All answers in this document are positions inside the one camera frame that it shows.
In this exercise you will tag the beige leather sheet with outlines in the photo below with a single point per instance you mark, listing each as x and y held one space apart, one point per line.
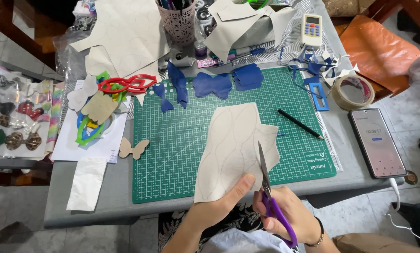
231 147

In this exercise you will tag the wide blue leather bow piece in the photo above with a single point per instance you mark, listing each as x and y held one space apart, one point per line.
211 86

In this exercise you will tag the green plastic bow template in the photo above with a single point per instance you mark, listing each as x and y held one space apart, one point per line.
87 136

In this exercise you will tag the small glue bottle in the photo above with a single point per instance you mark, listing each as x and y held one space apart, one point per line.
200 47

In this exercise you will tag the small blue leather bow tail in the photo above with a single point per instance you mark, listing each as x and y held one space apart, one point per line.
165 102

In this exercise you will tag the white cloth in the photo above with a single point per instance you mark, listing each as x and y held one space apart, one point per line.
245 242

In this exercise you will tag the black pencil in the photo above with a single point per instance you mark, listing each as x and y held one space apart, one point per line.
299 123

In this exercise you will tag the green cutting mat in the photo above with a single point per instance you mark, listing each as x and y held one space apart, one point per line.
167 154

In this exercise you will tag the cardboard butterfly shaped template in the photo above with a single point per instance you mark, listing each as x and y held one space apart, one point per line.
134 149

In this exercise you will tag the beige leather offcut sheet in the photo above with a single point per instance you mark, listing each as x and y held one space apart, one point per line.
97 61

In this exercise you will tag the heap of blue leather scraps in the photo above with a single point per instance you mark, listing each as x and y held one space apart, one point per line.
313 66

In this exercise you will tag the beige bow shaped cutout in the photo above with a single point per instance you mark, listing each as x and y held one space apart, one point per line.
78 98

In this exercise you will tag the dark wooden chair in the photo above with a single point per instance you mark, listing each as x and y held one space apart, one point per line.
23 28

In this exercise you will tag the black floral dress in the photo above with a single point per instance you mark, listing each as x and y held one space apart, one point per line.
174 221

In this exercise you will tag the clear plastic bag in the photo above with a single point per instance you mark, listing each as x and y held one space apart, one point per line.
67 45

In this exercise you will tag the blue pen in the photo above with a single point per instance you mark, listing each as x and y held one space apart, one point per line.
246 53

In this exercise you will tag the smartphone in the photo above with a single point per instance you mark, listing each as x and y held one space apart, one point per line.
376 142

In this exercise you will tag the red plastic bow template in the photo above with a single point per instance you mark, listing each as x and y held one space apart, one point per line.
118 84

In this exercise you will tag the white folded tissue packet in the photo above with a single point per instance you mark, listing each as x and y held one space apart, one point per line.
87 184

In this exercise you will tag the pink perforated pen holder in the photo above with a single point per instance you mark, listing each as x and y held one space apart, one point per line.
178 24

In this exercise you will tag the long blue leather bow strip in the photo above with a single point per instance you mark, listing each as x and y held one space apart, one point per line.
178 82

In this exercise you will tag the white paper sheet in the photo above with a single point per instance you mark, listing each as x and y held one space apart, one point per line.
90 149

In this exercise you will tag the person's left hand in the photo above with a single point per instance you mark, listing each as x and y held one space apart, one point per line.
213 210

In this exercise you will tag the cream remote control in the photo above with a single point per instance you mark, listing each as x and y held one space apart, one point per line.
310 38

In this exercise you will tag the black bag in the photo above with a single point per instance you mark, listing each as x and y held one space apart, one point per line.
419 218

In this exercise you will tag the stack of blue bow pieces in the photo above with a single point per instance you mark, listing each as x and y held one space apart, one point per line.
248 77

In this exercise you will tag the clear packing tape roll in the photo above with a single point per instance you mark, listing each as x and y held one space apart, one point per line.
340 100

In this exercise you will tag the blue rectangular plastic template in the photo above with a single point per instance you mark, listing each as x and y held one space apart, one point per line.
313 92

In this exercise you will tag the pink label packet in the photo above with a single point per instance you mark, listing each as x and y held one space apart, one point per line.
207 63

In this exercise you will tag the plastic sheet of finished bows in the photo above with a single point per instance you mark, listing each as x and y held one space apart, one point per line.
13 112

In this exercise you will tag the person's right hand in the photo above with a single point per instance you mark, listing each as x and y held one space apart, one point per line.
294 214

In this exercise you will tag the large beige leather sheet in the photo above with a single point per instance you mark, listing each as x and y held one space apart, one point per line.
129 31

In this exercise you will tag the heap of beige leather pieces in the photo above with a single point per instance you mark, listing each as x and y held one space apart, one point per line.
238 24

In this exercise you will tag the rainbow glitter sheet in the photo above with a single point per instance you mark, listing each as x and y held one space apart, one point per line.
55 119

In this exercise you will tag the brown cardboard scalloped template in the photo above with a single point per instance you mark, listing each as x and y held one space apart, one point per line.
100 107

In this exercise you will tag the orange leather chair seat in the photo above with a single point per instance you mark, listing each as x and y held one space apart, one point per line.
375 52

